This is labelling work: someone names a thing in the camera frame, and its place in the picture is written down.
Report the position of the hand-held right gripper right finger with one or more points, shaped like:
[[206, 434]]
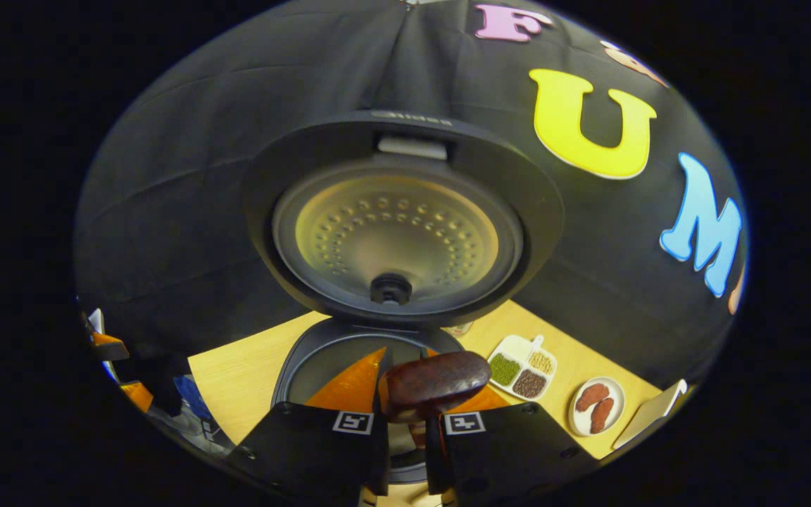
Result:
[[504, 451]]

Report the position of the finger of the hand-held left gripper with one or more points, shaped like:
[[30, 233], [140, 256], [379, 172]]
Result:
[[110, 346], [138, 398]]

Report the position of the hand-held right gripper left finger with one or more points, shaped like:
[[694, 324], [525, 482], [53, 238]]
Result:
[[321, 451]]

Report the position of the brown wooden spoon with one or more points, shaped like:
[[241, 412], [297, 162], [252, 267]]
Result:
[[437, 380]]

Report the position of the grey rice cooker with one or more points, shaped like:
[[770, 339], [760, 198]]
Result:
[[398, 232]]

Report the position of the blue cloth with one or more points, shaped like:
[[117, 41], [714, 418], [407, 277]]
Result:
[[193, 398]]

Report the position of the white oval plate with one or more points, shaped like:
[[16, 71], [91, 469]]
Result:
[[578, 419]]

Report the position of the white divided grain dish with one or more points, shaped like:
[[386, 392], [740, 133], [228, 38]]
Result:
[[518, 366]]

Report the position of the brown meat piece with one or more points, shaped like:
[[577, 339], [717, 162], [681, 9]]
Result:
[[602, 417], [592, 396]]

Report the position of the white toaster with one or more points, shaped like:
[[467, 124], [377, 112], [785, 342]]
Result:
[[648, 415]]

